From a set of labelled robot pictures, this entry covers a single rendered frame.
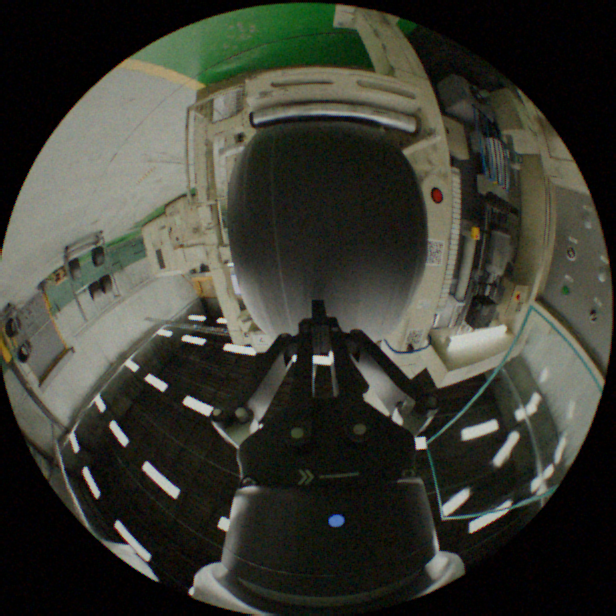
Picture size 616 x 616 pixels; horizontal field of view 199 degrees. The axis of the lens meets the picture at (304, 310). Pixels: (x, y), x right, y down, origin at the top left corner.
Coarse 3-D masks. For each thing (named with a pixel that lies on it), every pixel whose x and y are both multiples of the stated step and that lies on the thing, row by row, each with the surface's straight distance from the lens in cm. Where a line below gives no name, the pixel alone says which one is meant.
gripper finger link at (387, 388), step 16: (352, 336) 15; (368, 336) 15; (368, 352) 13; (384, 352) 13; (368, 368) 13; (384, 368) 12; (384, 384) 12; (400, 384) 11; (416, 384) 11; (384, 400) 13; (400, 400) 11; (416, 400) 11; (432, 400) 11
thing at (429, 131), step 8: (424, 104) 48; (416, 112) 50; (424, 112) 47; (432, 112) 48; (424, 120) 47; (432, 120) 46; (424, 128) 46; (432, 128) 45; (392, 136) 60; (400, 136) 55; (408, 136) 52; (416, 136) 48; (424, 136) 46; (432, 136) 44; (440, 136) 45; (400, 144) 56; (408, 144) 51; (416, 144) 49; (424, 144) 48; (408, 152) 54
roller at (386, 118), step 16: (256, 112) 42; (272, 112) 41; (288, 112) 41; (304, 112) 41; (320, 112) 41; (336, 112) 41; (352, 112) 42; (368, 112) 43; (384, 112) 45; (400, 128) 47; (416, 128) 48
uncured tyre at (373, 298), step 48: (288, 144) 27; (336, 144) 27; (384, 144) 30; (240, 192) 25; (288, 192) 22; (336, 192) 22; (384, 192) 23; (240, 240) 24; (288, 240) 21; (336, 240) 21; (384, 240) 22; (240, 288) 29; (288, 288) 22; (336, 288) 22; (384, 288) 24; (384, 336) 36
